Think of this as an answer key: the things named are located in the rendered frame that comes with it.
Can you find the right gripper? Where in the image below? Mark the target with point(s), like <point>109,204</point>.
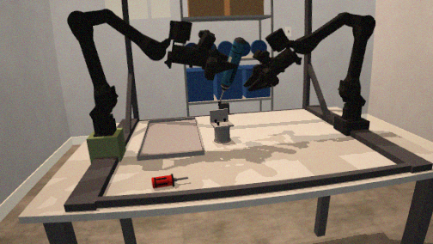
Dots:
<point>215,63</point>

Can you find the red screwdriver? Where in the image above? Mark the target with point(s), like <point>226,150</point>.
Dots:
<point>164,181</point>

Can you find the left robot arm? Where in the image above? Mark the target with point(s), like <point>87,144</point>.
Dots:
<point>350,91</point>

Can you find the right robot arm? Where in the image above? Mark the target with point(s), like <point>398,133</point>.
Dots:
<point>103,121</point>

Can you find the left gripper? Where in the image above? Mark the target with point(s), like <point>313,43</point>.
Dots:
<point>259,80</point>

